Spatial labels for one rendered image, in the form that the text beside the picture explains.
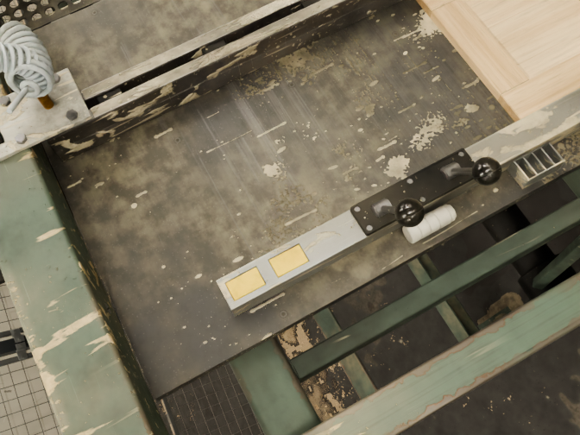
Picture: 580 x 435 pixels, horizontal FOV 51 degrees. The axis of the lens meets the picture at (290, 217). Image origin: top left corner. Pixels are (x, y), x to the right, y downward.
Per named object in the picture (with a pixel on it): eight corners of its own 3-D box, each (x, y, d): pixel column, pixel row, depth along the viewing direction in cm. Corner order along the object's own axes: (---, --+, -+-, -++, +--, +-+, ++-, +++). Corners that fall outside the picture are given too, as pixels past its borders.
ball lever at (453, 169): (463, 177, 92) (512, 177, 79) (441, 188, 92) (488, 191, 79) (452, 154, 92) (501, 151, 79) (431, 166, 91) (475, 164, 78)
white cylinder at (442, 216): (411, 247, 92) (455, 223, 93) (413, 240, 89) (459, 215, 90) (400, 230, 93) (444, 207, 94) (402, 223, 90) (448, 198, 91)
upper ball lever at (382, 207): (395, 213, 91) (434, 220, 78) (373, 225, 90) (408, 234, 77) (384, 190, 90) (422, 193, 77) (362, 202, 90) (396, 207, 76)
